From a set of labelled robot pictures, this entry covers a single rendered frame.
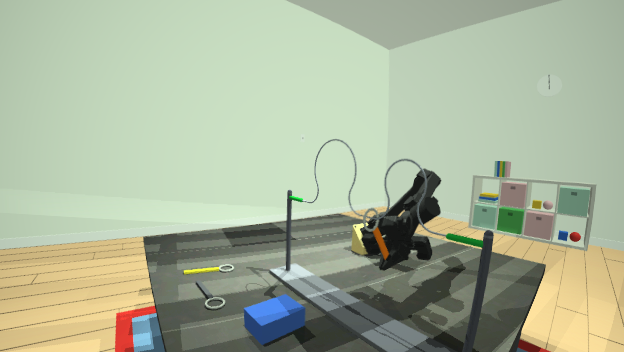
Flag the white loop with dark grey handle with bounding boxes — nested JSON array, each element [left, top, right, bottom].
[[196, 280, 225, 309]]

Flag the yellow handle with white loop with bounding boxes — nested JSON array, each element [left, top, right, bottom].
[[184, 264, 234, 275]]

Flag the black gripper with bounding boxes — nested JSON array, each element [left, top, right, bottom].
[[362, 225, 432, 271]]

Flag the blue rectangular block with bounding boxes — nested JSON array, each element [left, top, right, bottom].
[[244, 295, 305, 345]]

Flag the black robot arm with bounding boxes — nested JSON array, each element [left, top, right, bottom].
[[377, 168, 441, 240]]

